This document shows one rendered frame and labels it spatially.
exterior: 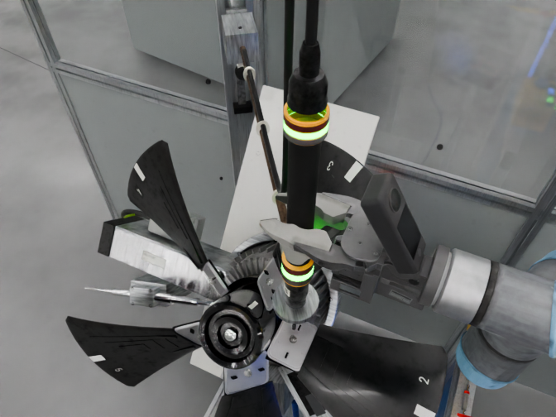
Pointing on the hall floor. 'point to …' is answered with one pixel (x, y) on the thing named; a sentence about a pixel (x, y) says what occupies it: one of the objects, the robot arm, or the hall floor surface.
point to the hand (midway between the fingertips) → (278, 208)
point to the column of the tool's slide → (237, 127)
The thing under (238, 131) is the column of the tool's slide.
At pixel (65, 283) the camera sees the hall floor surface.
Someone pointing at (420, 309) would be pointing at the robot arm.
